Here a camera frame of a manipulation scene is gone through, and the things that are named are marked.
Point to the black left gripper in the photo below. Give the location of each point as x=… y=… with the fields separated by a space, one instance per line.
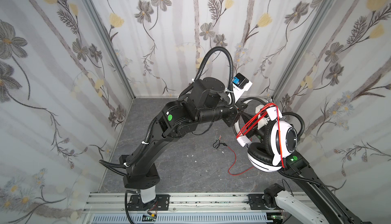
x=231 y=116

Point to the white headphones with black pads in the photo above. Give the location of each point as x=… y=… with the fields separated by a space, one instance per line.
x=269 y=135

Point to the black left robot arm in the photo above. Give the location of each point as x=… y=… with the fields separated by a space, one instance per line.
x=204 y=100

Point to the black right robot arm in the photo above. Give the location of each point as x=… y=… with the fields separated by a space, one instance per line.
x=299 y=170

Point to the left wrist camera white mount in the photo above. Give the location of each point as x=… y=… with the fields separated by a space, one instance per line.
x=240 y=85

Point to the white slotted cable duct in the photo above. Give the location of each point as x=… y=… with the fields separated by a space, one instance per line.
x=202 y=218

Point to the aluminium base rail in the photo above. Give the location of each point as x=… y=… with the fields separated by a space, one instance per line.
x=178 y=202

